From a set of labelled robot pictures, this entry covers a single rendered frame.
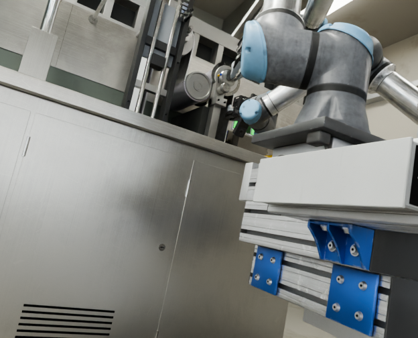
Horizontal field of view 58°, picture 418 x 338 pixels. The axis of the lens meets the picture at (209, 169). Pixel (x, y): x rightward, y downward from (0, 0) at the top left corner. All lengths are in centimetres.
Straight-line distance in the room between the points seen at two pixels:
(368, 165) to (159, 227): 86
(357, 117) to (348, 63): 11
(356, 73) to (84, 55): 130
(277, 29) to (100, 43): 119
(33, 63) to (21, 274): 74
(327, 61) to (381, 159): 39
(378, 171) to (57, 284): 92
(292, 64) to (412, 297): 45
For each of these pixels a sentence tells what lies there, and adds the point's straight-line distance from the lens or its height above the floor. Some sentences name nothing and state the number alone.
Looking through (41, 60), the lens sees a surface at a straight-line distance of 150.
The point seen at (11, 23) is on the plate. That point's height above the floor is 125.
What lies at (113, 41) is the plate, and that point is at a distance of 187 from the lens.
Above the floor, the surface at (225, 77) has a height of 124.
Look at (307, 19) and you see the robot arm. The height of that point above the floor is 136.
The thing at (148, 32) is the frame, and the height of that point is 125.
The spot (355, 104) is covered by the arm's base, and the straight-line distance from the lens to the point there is 75.
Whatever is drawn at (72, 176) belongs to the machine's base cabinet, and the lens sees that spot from 112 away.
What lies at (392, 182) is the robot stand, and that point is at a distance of 40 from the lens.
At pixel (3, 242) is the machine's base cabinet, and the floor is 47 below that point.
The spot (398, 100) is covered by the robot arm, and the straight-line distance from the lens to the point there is 133.
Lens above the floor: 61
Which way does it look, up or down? 9 degrees up
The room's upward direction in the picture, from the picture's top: 12 degrees clockwise
